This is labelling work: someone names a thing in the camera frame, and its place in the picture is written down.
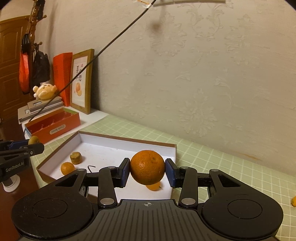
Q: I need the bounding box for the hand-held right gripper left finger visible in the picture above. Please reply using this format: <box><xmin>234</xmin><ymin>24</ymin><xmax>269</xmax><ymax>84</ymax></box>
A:
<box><xmin>54</xmin><ymin>158</ymin><xmax>130</xmax><ymax>208</ymax></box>

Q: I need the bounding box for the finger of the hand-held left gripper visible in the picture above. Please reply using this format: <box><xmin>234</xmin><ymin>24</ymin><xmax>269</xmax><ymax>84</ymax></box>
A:
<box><xmin>0</xmin><ymin>140</ymin><xmax>29</xmax><ymax>151</ymax></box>
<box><xmin>13</xmin><ymin>143</ymin><xmax>45</xmax><ymax>158</ymax></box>

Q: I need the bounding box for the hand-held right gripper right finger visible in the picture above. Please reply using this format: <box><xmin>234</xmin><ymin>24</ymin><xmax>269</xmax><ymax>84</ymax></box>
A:
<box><xmin>165</xmin><ymin>158</ymin><xmax>241</xmax><ymax>207</ymax></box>

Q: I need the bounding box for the large round orange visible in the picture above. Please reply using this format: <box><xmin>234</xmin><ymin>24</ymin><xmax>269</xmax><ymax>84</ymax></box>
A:
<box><xmin>130</xmin><ymin>150</ymin><xmax>165</xmax><ymax>185</ymax></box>

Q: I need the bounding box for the brown cardboard box white inside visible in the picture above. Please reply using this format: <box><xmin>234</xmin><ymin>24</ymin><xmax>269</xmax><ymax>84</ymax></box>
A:
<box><xmin>36</xmin><ymin>131</ymin><xmax>177</xmax><ymax>202</ymax></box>

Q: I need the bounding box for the peeled brownish orange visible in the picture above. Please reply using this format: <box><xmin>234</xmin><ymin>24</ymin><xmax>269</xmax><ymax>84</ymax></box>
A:
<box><xmin>70</xmin><ymin>152</ymin><xmax>83</xmax><ymax>164</ymax></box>

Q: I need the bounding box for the white plastic stand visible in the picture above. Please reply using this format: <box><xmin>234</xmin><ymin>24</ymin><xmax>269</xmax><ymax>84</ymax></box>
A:
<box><xmin>1</xmin><ymin>175</ymin><xmax>21</xmax><ymax>193</ymax></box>

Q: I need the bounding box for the red gift box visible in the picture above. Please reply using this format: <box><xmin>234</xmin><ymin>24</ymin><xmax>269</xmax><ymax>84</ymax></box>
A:
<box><xmin>24</xmin><ymin>107</ymin><xmax>81</xmax><ymax>144</ymax></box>

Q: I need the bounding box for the grey digital scale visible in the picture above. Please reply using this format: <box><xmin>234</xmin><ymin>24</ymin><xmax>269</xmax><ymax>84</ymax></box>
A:
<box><xmin>27</xmin><ymin>96</ymin><xmax>63</xmax><ymax>111</ymax></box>

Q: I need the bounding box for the tan plush toy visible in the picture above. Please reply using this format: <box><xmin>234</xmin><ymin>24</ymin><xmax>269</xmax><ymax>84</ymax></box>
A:
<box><xmin>32</xmin><ymin>82</ymin><xmax>58</xmax><ymax>100</ymax></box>

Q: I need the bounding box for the green checked tablecloth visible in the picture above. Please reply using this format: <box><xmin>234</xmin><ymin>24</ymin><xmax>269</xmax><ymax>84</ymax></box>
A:
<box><xmin>30</xmin><ymin>115</ymin><xmax>296</xmax><ymax>241</ymax></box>

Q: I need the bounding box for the red hanging bag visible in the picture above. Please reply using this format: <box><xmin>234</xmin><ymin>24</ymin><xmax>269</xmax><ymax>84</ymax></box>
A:
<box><xmin>19</xmin><ymin>34</ymin><xmax>32</xmax><ymax>94</ymax></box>

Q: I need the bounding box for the black hanging bag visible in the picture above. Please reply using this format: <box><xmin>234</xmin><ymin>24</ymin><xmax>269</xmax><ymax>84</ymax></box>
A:
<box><xmin>31</xmin><ymin>50</ymin><xmax>51</xmax><ymax>87</ymax></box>

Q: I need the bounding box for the wooden framed picture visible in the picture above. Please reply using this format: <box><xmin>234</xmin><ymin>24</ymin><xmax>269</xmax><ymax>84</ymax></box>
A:
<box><xmin>70</xmin><ymin>49</ymin><xmax>95</xmax><ymax>115</ymax></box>

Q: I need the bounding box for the red paper envelope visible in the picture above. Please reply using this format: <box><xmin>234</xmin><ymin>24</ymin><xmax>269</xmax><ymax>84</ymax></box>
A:
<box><xmin>53</xmin><ymin>52</ymin><xmax>73</xmax><ymax>106</ymax></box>

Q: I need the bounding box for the brown wooden door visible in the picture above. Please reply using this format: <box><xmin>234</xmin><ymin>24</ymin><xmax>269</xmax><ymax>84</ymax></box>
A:
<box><xmin>0</xmin><ymin>16</ymin><xmax>31</xmax><ymax>121</ymax></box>

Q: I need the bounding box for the wooden coat rack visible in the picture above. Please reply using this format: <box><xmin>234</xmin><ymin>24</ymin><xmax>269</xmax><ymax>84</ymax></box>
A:
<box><xmin>22</xmin><ymin>0</ymin><xmax>47</xmax><ymax>93</ymax></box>

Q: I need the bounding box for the black hanging cloth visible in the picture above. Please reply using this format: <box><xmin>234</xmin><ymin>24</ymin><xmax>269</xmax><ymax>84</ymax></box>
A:
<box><xmin>36</xmin><ymin>0</ymin><xmax>45</xmax><ymax>20</ymax></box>

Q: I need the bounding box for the black power cable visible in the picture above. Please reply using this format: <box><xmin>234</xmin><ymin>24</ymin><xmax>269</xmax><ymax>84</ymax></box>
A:
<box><xmin>28</xmin><ymin>0</ymin><xmax>160</xmax><ymax>122</ymax></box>

